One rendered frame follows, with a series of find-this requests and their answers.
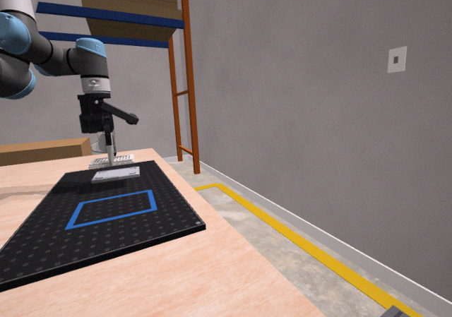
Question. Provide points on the blue tape outline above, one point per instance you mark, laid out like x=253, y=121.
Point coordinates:
x=80, y=205

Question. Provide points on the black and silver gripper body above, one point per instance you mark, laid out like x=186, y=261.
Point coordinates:
x=93, y=118

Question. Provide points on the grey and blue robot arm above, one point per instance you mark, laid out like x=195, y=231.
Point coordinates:
x=21, y=43

